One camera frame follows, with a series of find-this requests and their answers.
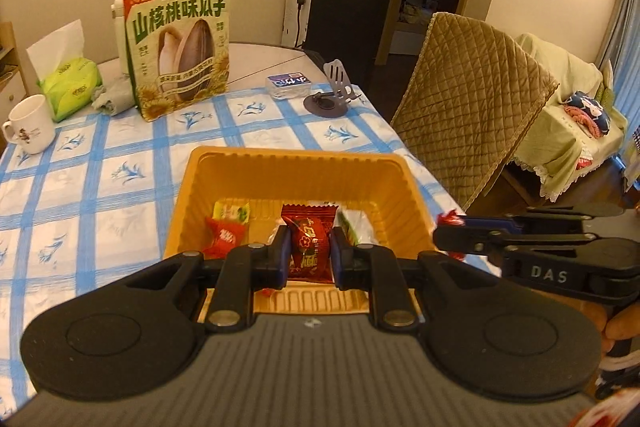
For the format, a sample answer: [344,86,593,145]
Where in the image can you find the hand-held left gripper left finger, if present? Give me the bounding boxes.
[115,224,293,333]

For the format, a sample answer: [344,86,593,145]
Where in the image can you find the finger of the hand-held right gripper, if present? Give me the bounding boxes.
[432,226,603,259]
[461,201,637,230]

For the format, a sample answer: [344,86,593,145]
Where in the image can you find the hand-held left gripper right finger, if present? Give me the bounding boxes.
[330,226,506,331]

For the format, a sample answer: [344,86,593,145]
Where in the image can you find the dark red patterned candy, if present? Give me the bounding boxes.
[281,203,338,285]

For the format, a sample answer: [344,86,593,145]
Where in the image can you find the yellow green candy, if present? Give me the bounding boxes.
[212,201,251,224]

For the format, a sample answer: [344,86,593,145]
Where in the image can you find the orange plastic tray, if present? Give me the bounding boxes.
[164,146,441,323]

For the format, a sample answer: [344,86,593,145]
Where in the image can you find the person's right hand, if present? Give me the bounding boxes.
[604,306,640,356]

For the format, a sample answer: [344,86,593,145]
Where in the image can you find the green white snack packet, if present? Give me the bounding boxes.
[337,207,373,248]

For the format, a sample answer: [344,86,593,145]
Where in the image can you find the red white wrapped candy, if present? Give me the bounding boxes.
[202,217,248,258]

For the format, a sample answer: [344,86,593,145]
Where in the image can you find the sofa with green cover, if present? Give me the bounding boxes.
[502,32,628,202]

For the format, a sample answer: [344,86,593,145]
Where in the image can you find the chair with quilted cover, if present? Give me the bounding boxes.
[390,12,560,212]

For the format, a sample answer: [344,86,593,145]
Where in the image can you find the red white printed clothing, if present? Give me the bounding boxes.
[570,354,640,427]

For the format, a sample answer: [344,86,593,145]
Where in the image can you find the blue red patterned cushion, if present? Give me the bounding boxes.
[562,90,612,138]

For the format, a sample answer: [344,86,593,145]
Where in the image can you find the grey phone stand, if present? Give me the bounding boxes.
[304,59,362,116]

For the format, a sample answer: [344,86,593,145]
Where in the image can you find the small blue white box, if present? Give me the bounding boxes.
[266,72,313,100]

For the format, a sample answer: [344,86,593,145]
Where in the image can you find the window curtain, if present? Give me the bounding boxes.
[597,0,640,192]

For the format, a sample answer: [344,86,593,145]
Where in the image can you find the grey cloth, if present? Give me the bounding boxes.
[91,74,137,116]

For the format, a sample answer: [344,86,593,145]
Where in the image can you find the green sunflower seed bag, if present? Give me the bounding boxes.
[122,0,232,122]

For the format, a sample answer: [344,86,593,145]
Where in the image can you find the black fridge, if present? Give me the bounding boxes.
[304,0,398,80]

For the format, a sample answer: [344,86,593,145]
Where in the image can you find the green tissue pack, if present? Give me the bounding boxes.
[26,19,103,122]

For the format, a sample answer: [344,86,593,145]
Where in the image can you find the white thermos bottle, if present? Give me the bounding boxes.
[111,0,132,75]

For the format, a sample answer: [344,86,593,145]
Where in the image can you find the white printed mug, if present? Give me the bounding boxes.
[1,94,57,155]

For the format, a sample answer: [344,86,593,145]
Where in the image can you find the wooden shelf unit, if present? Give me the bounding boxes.
[0,22,28,132]

